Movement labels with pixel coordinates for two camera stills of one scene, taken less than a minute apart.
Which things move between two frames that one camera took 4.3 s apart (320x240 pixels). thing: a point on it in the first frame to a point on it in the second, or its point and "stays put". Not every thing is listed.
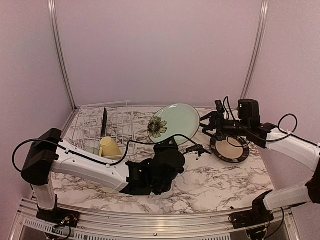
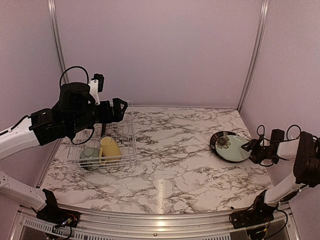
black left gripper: x=163 y=147 to x=118 y=114
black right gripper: x=219 y=118 to x=252 y=146
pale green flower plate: x=180 y=120 to x=229 y=147
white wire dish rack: x=105 y=129 stays put
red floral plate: x=104 y=123 stays put
